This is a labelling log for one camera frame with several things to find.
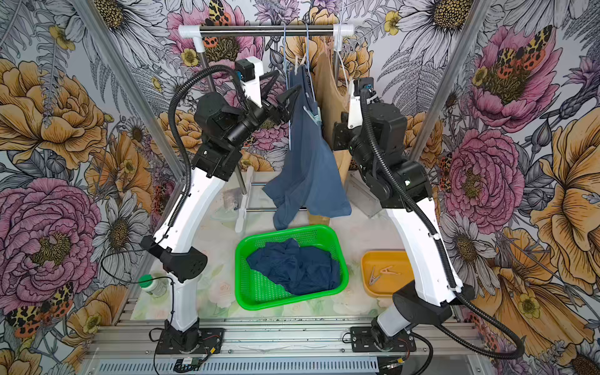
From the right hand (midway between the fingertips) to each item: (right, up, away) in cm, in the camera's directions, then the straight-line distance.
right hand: (340, 119), depth 58 cm
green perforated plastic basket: (-27, -52, +28) cm, 65 cm away
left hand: (-12, +8, 0) cm, 15 cm away
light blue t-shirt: (-7, -14, +15) cm, 22 cm away
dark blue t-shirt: (-11, -44, +23) cm, 51 cm away
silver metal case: (+15, -18, +44) cm, 50 cm away
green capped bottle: (-58, -49, +22) cm, 79 cm away
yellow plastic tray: (+21, -47, +30) cm, 59 cm away
